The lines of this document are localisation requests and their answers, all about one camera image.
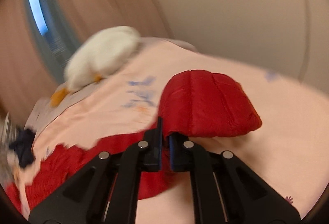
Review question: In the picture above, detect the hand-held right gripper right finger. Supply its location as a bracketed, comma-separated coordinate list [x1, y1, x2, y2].
[168, 134, 301, 224]

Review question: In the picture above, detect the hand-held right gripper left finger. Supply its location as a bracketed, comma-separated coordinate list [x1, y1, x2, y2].
[28, 117, 164, 224]

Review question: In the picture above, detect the red puffer jacket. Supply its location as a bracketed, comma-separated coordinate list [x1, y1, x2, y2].
[4, 69, 263, 211]

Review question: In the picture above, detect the pink printed duvet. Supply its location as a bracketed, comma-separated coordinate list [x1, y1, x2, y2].
[15, 36, 329, 222]

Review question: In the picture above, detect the white plush duck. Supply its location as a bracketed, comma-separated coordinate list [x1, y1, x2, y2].
[50, 26, 142, 107]

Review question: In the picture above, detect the navy blue garment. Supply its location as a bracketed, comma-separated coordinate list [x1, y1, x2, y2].
[9, 128, 36, 168]

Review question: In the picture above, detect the grey-blue printed curtain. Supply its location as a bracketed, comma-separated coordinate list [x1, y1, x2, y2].
[22, 0, 80, 81]

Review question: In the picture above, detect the window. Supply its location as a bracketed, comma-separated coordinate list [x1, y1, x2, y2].
[26, 0, 49, 36]

